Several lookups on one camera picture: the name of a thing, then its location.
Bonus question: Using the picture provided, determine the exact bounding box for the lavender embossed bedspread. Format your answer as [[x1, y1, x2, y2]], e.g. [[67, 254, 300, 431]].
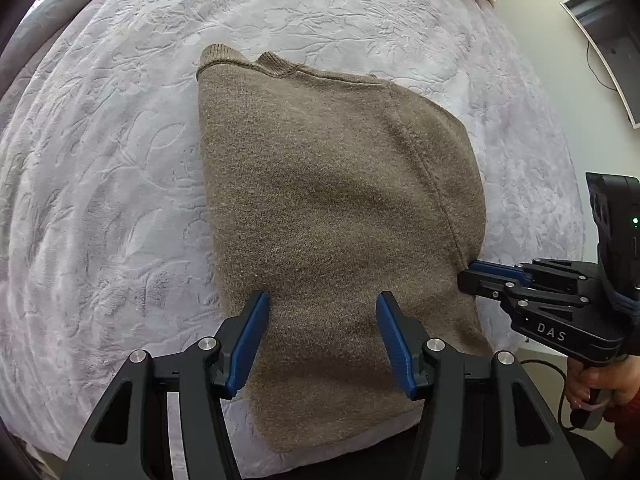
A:
[[1, 0, 585, 458]]

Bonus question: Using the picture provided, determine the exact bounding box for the black cable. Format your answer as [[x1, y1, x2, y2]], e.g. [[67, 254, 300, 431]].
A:
[[516, 358, 582, 434]]

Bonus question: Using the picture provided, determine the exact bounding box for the olive brown knit sweater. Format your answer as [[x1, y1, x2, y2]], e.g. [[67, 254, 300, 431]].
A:
[[197, 44, 490, 453]]

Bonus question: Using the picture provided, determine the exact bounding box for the person's right hand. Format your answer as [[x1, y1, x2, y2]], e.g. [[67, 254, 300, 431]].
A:
[[565, 356, 640, 430]]

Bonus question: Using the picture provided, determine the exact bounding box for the grey lavender duvet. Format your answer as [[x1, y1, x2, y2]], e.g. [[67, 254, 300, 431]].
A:
[[0, 0, 162, 106]]

